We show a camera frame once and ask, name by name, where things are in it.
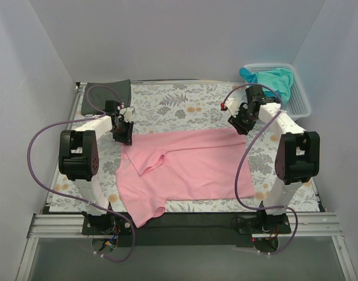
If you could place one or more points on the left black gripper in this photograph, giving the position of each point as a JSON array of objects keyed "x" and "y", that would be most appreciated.
[{"x": 123, "y": 132}]

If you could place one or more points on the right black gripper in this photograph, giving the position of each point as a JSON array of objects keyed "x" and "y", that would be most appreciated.
[{"x": 241, "y": 123}]

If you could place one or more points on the pink t-shirt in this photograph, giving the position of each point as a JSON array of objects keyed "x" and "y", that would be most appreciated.
[{"x": 177, "y": 166}]

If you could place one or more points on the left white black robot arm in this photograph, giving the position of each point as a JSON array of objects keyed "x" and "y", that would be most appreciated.
[{"x": 79, "y": 160}]

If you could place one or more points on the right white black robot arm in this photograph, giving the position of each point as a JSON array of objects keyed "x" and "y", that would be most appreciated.
[{"x": 296, "y": 161}]

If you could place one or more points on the folded dark grey t-shirt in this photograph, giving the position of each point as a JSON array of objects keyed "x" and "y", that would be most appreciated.
[{"x": 119, "y": 91}]

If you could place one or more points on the teal t-shirt in basket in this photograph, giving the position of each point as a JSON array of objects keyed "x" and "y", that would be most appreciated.
[{"x": 278, "y": 79}]

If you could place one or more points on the white plastic basket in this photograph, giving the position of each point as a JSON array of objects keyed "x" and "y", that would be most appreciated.
[{"x": 298, "y": 105}]

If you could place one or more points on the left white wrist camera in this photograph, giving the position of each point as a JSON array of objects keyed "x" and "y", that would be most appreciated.
[{"x": 126, "y": 113}]

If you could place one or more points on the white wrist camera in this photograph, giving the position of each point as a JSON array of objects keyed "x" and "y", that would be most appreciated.
[
  {"x": 126, "y": 113},
  {"x": 231, "y": 105}
]

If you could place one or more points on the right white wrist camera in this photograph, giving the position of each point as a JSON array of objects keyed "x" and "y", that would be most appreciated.
[{"x": 231, "y": 105}]

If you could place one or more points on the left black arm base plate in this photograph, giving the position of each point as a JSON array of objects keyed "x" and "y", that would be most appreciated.
[{"x": 105, "y": 225}]

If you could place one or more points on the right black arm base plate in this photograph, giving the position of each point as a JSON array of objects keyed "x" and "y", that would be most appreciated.
[{"x": 258, "y": 223}]

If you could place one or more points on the aluminium frame rail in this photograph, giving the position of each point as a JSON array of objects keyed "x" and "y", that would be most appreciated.
[{"x": 75, "y": 225}]

